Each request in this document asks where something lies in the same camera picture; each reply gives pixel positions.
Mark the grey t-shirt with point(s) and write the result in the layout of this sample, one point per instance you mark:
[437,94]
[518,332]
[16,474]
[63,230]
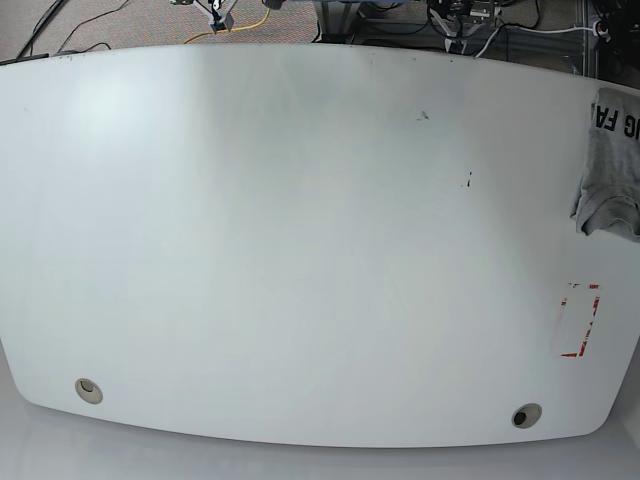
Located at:
[607,196]

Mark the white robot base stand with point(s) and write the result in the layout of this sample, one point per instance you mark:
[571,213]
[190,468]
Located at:
[218,12]

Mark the right table grommet hole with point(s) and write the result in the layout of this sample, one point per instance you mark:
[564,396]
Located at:
[526,416]

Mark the table grommet hole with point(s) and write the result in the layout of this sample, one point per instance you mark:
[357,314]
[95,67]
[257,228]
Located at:
[526,416]
[88,391]

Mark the red tape rectangle marking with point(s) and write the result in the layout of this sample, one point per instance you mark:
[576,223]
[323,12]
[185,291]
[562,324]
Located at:
[579,308]

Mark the left table grommet hole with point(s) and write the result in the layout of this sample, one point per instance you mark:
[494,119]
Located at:
[88,391]

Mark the aluminium frame structure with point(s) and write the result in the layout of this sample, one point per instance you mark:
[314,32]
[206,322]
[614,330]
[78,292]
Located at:
[514,31]

